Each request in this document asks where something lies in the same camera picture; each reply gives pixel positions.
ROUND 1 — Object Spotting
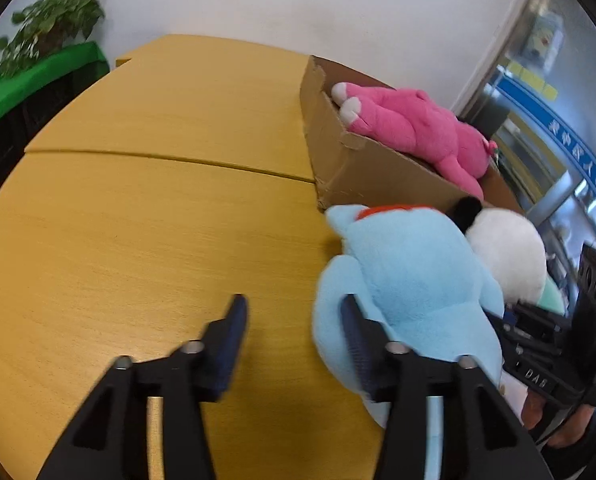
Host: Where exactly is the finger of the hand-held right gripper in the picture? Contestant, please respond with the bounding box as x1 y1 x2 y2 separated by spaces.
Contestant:
514 300 576 332
482 307 568 361

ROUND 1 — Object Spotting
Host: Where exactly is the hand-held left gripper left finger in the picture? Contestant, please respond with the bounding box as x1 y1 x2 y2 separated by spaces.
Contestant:
37 294 249 480

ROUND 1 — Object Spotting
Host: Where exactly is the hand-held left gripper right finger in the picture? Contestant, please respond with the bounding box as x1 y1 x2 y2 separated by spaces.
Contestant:
340 294 553 480

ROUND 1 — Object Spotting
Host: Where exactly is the pink pig plush toy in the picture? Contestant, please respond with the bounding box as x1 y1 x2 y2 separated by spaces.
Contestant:
540 277 566 316

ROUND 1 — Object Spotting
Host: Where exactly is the white round plush toy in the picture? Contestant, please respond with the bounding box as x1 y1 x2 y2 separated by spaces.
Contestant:
450 196 548 306

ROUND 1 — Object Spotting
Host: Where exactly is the light blue plush toy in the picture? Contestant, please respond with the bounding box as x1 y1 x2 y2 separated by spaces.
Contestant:
312 203 506 428

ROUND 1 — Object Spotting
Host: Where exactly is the brown cardboard box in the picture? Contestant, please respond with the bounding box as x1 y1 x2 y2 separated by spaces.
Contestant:
299 55 526 213

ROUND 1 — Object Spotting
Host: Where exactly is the person's right forearm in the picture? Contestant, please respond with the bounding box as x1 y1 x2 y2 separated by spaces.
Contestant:
542 410 596 480

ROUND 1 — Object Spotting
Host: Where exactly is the person's right hand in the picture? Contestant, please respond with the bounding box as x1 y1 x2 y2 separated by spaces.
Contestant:
520 391 596 451

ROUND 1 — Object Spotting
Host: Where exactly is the metal display shelf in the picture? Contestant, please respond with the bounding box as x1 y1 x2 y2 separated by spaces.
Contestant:
492 115 571 201

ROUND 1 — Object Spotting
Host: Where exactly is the blue glass banner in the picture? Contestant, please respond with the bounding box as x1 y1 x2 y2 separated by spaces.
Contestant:
495 67 596 221

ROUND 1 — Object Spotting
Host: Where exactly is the hot pink plush toy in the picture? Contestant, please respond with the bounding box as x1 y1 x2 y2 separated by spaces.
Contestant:
331 82 499 201

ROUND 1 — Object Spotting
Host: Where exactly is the cartoon poster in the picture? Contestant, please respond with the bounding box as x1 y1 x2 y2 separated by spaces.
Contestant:
522 12 563 61

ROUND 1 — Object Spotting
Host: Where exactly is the large green potted plant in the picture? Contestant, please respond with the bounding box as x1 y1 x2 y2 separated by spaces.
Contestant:
0 0 106 78

